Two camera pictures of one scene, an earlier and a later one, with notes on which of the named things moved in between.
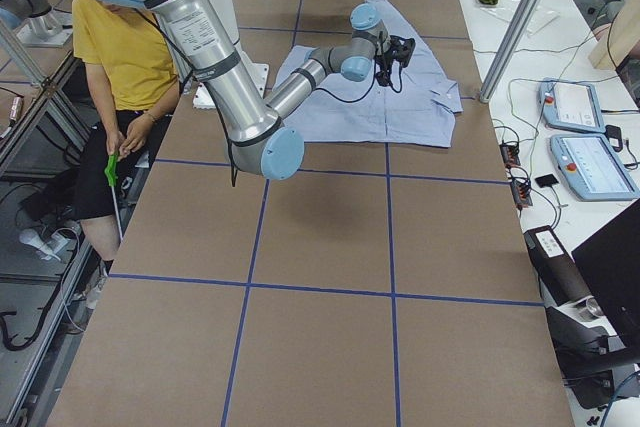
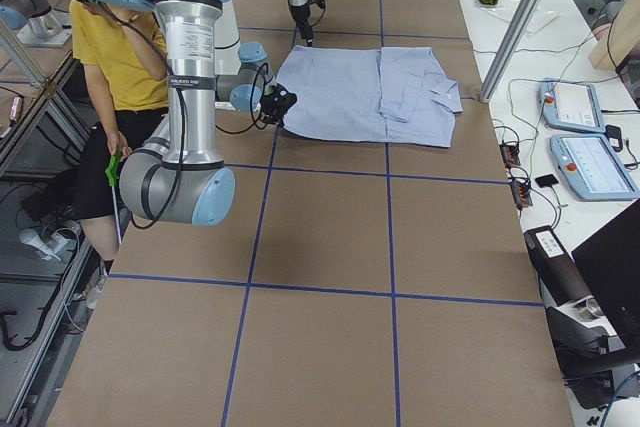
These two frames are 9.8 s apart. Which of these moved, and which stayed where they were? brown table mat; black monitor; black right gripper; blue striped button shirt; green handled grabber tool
Moved: black right gripper; blue striped button shirt
Stayed: green handled grabber tool; brown table mat; black monitor
